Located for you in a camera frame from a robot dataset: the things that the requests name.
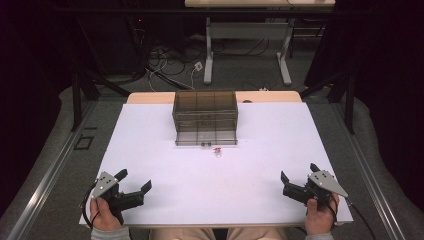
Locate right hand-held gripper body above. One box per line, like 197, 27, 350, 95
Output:
305, 170, 350, 210

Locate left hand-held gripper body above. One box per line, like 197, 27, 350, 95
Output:
90, 170, 126, 225

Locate transparent brown drawer cabinet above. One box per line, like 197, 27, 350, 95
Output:
171, 89, 239, 147

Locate person's left hand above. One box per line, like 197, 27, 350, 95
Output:
88, 196, 123, 232

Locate person's right hand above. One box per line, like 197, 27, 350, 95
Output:
304, 192, 341, 236

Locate square floor hatch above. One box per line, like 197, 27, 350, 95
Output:
73, 134, 95, 151

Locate black metal stand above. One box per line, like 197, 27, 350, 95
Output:
68, 19, 132, 133
299, 66, 357, 135

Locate white table cover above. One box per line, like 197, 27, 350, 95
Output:
78, 102, 354, 228

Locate person's legs beige pants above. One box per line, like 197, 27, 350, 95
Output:
148, 227, 290, 240

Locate white-framed background table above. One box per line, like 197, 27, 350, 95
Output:
184, 0, 336, 86

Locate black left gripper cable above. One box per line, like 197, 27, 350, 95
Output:
80, 184, 100, 230

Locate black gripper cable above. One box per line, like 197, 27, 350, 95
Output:
345, 197, 378, 240
80, 184, 100, 230

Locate aluminium floor rail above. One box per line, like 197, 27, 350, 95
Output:
329, 101, 407, 240
7, 99, 98, 240

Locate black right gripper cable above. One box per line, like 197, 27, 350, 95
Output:
345, 197, 378, 240

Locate tangle of floor cables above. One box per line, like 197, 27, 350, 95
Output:
128, 16, 208, 93

